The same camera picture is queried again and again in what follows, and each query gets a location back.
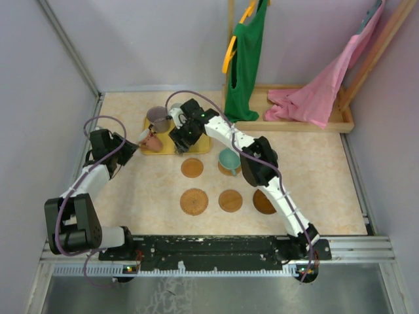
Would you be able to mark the grey-white mug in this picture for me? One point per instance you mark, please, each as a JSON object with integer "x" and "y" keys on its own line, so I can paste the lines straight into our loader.
{"x": 175, "y": 106}

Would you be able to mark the wooden rack base tray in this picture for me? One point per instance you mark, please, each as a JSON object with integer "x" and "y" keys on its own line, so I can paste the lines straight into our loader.
{"x": 340, "y": 120}

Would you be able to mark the teal mug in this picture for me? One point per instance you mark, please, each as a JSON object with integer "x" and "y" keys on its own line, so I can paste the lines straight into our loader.
{"x": 229, "y": 161}

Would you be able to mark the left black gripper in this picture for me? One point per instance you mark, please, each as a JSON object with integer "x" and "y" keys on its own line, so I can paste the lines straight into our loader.
{"x": 129, "y": 148}

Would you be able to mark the pink mug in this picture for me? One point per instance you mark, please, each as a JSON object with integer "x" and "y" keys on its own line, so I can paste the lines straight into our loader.
{"x": 147, "y": 140}

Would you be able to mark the grey hanger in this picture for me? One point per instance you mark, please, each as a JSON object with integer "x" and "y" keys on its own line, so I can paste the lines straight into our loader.
{"x": 370, "y": 13}

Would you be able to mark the yellow tray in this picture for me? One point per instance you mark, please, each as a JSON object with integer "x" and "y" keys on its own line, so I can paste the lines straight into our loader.
{"x": 202, "y": 146}

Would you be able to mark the light wooden coaster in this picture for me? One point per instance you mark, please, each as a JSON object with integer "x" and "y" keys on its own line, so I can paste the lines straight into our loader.
{"x": 192, "y": 168}

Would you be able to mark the purple mug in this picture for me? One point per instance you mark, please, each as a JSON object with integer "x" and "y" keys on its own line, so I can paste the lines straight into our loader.
{"x": 158, "y": 119}

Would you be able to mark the large brown wooden coaster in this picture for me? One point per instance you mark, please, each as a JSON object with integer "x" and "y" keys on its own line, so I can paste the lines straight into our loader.
{"x": 262, "y": 203}

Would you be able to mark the large woven rattan coaster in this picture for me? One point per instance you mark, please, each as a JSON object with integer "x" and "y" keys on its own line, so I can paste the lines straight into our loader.
{"x": 194, "y": 201}

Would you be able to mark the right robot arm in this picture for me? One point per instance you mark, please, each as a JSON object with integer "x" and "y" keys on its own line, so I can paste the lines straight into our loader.
{"x": 258, "y": 161}

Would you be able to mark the pink shirt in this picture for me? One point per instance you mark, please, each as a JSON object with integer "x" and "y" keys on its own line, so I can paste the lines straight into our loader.
{"x": 313, "y": 103}

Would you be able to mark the green shirt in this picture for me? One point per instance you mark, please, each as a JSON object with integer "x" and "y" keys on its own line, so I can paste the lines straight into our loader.
{"x": 239, "y": 90}

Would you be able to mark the yellow hanger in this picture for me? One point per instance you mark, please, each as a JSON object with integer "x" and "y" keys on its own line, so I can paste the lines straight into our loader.
{"x": 229, "y": 54}

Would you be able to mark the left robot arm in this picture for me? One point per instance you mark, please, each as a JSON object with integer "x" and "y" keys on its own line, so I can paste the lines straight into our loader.
{"x": 72, "y": 224}

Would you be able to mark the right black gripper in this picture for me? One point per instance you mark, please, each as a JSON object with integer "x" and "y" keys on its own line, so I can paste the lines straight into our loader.
{"x": 176, "y": 135}

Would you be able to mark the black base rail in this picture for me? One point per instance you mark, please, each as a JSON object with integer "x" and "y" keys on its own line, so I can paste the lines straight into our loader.
{"x": 207, "y": 253}

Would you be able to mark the small orange wooden coaster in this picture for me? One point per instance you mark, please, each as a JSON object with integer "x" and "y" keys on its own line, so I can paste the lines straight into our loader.
{"x": 230, "y": 201}

